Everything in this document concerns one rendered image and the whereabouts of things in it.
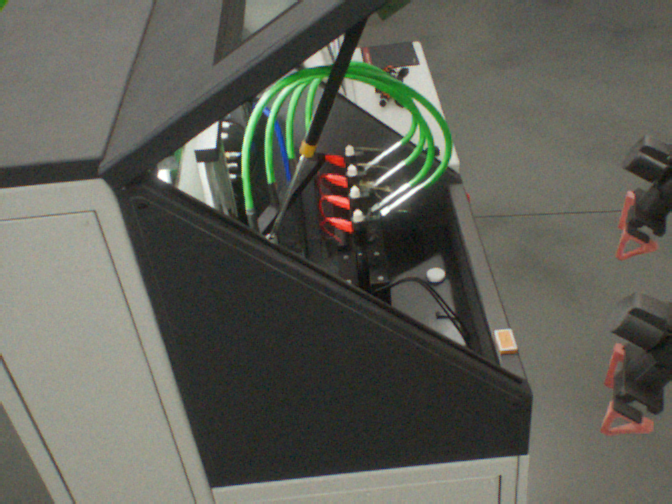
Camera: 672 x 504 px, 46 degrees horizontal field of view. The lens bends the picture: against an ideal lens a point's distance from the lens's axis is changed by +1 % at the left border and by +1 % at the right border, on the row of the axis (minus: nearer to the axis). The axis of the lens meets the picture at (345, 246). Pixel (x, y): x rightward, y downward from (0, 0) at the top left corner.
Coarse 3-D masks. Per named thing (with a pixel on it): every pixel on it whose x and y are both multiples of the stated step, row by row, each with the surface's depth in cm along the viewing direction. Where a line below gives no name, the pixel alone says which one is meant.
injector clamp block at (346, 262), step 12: (372, 204) 176; (348, 216) 173; (372, 228) 169; (348, 240) 167; (336, 252) 164; (348, 252) 163; (372, 252) 163; (384, 252) 162; (348, 264) 160; (372, 264) 160; (384, 264) 159; (348, 276) 157; (372, 276) 157; (384, 276) 156; (372, 288) 156; (384, 300) 158
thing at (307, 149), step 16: (352, 32) 93; (352, 48) 95; (336, 64) 96; (336, 80) 97; (320, 112) 100; (320, 128) 102; (304, 144) 103; (304, 160) 105; (288, 192) 109; (272, 240) 113
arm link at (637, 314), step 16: (624, 304) 113; (640, 304) 110; (656, 304) 110; (608, 320) 115; (624, 320) 110; (640, 320) 110; (656, 320) 109; (624, 336) 112; (640, 336) 111; (656, 336) 110
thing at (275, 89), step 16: (288, 80) 132; (384, 80) 133; (272, 96) 134; (416, 96) 135; (256, 112) 135; (432, 112) 137; (448, 128) 140; (448, 144) 142; (448, 160) 144; (432, 176) 146
